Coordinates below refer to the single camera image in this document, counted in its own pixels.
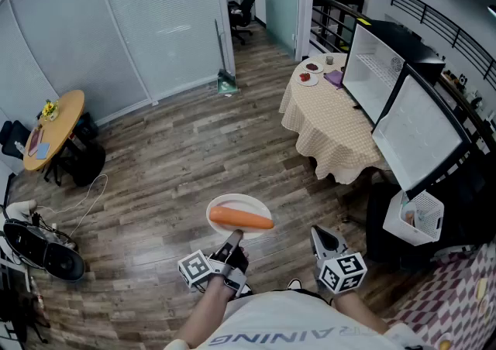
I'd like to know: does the pink checkered tablecloth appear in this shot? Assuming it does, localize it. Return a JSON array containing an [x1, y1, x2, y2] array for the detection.
[[387, 242, 496, 350]]

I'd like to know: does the yellow flower bunch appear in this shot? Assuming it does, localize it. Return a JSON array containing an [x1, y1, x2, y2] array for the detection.
[[40, 99, 60, 122]]

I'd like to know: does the white oval plate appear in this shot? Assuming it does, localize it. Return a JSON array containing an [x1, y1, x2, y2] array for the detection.
[[205, 193, 272, 241]]

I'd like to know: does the black railing with wooden handrail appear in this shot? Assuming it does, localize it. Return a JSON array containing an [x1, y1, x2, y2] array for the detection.
[[309, 0, 374, 56]]

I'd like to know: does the orange carrot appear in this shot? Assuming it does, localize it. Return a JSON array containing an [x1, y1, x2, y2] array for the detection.
[[208, 207, 275, 230]]

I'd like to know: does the purple cloth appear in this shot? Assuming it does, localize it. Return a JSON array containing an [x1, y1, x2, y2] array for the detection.
[[323, 69, 346, 90]]

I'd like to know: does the person's left forearm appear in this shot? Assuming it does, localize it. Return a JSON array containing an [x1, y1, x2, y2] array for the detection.
[[164, 274, 233, 350]]

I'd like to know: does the black office chair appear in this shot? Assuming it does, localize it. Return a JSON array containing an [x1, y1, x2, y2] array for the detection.
[[228, 0, 264, 46]]

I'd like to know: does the round wooden table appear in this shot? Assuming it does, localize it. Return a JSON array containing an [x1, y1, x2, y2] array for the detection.
[[22, 89, 86, 172]]

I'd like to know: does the frosted glass door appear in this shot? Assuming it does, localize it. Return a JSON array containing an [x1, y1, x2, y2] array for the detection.
[[263, 0, 301, 60]]

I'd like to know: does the round table with checkered cloth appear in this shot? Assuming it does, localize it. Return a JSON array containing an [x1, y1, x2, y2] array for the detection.
[[278, 52, 389, 186]]

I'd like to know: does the red book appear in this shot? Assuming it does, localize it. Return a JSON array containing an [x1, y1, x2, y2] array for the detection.
[[27, 129, 44, 156]]

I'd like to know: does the white plastic basket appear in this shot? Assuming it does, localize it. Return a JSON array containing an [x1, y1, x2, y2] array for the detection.
[[382, 189, 446, 247]]

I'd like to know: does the black round stool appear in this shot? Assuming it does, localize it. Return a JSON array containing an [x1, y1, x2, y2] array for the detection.
[[71, 142, 107, 188]]

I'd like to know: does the person's right forearm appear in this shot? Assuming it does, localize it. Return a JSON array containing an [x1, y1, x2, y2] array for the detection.
[[332, 289, 389, 336]]

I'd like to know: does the green dustpan with long handle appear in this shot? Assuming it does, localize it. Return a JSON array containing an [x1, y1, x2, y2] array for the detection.
[[214, 18, 239, 95]]

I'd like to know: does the black mini fridge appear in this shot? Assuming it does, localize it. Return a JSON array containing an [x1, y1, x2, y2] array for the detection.
[[342, 18, 472, 201]]

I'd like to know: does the black round device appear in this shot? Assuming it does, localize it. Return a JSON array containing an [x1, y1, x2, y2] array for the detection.
[[2, 218, 86, 283]]

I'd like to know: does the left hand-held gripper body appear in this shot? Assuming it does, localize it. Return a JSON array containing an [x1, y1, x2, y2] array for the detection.
[[177, 243, 250, 298]]

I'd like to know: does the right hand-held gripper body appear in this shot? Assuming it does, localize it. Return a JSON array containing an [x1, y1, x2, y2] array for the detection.
[[315, 248, 368, 295]]

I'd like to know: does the white floor cable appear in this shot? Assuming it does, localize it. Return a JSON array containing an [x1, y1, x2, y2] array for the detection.
[[36, 173, 109, 240]]

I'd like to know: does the person's white printed shirt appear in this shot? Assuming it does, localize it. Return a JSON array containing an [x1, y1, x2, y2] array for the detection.
[[193, 290, 427, 350]]

